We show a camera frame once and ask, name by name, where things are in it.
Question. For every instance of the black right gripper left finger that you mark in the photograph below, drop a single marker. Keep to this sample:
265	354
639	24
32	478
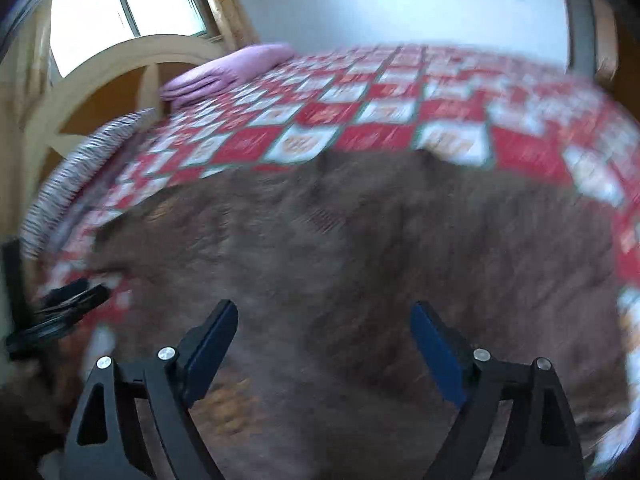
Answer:
105	440

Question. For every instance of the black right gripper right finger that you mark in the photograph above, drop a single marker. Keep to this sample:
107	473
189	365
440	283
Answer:
541	439

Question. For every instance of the brown striped knit sweater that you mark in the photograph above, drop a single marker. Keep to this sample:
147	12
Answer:
324	262

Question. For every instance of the striped pillow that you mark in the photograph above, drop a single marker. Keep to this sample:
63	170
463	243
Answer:
60	189

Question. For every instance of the cream wooden headboard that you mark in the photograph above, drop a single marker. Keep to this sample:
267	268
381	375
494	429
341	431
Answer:
114	82

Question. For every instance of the folded pink blanket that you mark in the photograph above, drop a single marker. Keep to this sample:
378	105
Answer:
222	74

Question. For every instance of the window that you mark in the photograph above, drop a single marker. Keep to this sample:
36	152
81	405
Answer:
83	28

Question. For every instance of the red checkered cartoon bedspread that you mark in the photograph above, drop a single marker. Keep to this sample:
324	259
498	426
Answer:
471	107

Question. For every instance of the yellow curtain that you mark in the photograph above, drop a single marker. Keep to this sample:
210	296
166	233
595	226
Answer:
233	23

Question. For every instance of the brown wooden door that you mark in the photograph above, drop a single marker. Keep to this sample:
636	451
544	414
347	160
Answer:
604	46

